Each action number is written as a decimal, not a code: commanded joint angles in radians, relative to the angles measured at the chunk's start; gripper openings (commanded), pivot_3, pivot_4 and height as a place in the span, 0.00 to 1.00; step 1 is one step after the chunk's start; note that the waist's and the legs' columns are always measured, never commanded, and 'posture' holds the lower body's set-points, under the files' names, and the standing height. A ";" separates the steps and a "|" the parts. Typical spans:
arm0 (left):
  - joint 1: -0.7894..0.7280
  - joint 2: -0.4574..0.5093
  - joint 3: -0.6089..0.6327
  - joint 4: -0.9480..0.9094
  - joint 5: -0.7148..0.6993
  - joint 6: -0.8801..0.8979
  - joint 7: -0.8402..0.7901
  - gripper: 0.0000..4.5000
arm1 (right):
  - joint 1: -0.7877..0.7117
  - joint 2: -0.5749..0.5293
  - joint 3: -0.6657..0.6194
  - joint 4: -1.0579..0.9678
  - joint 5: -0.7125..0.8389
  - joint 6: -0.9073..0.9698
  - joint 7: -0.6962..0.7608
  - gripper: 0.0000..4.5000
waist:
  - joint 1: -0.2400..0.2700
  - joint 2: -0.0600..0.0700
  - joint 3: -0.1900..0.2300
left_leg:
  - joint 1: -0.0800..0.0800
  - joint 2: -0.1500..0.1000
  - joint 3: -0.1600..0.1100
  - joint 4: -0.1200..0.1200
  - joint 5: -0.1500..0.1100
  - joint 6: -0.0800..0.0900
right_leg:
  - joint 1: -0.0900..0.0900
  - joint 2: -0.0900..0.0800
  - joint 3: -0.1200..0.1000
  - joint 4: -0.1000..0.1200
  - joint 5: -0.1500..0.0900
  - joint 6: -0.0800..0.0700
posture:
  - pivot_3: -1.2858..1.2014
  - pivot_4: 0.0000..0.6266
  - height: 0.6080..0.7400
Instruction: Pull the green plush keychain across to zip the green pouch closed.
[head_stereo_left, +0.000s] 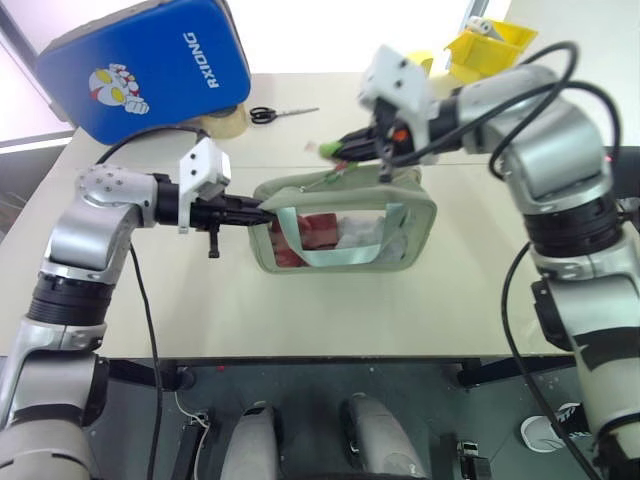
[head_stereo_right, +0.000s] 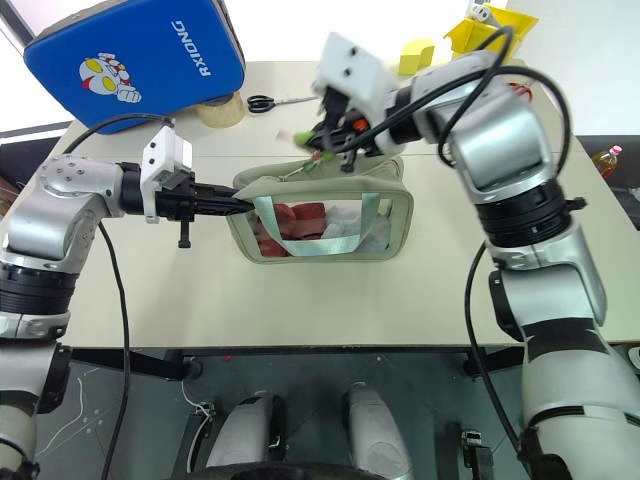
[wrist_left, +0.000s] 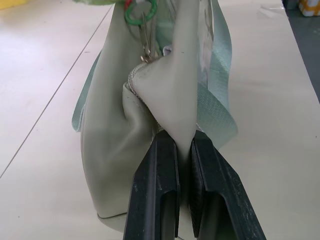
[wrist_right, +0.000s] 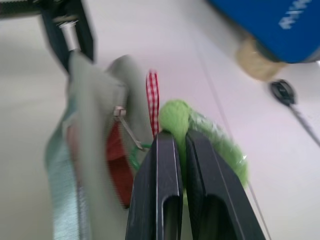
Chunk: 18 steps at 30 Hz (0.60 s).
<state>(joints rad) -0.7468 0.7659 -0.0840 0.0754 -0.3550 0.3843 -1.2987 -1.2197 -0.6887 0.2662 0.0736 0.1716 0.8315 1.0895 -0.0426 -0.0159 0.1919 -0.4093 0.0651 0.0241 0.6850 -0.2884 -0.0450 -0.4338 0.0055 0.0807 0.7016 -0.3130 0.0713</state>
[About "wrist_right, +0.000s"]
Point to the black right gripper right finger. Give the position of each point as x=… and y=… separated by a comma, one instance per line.
x=215, y=200

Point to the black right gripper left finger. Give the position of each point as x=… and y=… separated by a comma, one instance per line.
x=156, y=180

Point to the red white gingham ribbon loop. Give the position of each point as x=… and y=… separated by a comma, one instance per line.
x=152, y=100

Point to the beige round cork cylinder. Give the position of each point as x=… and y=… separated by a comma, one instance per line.
x=257, y=60

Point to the silver metal zipper pull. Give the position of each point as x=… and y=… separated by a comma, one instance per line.
x=127, y=127

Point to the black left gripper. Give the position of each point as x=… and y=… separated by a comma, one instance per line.
x=17, y=8

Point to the green fabric zipper pouch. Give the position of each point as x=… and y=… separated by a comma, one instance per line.
x=97, y=125

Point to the blue box with white print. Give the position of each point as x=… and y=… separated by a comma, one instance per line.
x=270, y=27

